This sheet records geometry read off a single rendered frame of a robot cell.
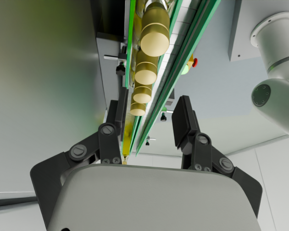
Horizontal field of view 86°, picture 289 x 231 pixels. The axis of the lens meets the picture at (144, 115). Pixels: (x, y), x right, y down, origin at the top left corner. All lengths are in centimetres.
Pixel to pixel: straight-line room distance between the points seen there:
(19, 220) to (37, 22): 22
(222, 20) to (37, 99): 64
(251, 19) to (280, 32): 9
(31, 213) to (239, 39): 72
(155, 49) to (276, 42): 48
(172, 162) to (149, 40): 627
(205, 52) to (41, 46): 67
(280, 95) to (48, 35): 45
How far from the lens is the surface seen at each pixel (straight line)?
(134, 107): 32
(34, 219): 29
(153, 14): 21
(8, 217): 23
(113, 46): 58
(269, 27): 67
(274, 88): 48
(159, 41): 19
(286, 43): 62
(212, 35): 73
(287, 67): 58
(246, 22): 66
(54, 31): 24
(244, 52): 76
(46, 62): 22
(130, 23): 42
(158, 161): 626
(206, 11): 44
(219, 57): 82
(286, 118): 44
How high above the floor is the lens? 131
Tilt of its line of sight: 26 degrees down
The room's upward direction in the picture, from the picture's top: 177 degrees counter-clockwise
